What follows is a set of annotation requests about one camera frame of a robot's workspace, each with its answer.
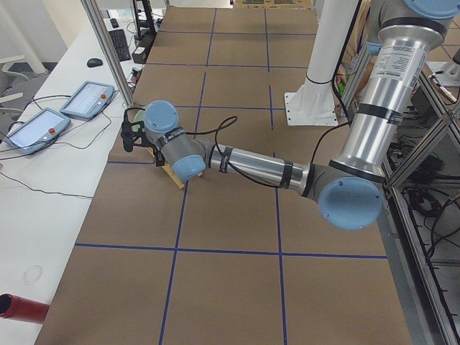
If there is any wooden dish rack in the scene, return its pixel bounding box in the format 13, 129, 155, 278
147, 140, 206, 189

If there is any white desk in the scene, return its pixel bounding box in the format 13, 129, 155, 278
0, 6, 144, 299

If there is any aluminium frame post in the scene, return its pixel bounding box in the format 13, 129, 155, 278
80, 0, 134, 106

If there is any teach pendant tablet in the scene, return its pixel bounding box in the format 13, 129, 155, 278
4, 108, 70, 155
60, 80, 115, 119

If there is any aluminium frame rack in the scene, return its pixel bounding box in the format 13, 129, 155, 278
344, 42, 460, 345

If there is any light green plate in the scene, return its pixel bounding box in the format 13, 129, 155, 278
134, 110, 145, 122

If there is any grey office chair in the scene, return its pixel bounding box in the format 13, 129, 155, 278
1, 55, 49, 114

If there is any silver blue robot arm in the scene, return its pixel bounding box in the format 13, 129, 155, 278
121, 1, 459, 230

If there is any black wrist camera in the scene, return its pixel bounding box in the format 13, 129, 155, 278
120, 109, 134, 152

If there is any black computer mouse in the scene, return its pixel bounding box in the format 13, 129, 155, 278
86, 57, 104, 68

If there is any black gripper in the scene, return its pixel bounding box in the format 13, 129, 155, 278
129, 120, 147, 147

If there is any far teach pendant tablet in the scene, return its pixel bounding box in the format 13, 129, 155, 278
60, 80, 115, 119

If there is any near teach pendant tablet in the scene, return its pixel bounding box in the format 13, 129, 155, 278
4, 108, 70, 155

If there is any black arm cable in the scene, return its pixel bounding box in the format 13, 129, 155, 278
179, 115, 288, 188

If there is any black keyboard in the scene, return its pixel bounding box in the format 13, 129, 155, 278
108, 29, 131, 62

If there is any red cylinder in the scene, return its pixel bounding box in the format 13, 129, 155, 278
1, 293, 50, 324

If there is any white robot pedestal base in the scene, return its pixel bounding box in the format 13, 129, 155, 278
285, 0, 359, 126

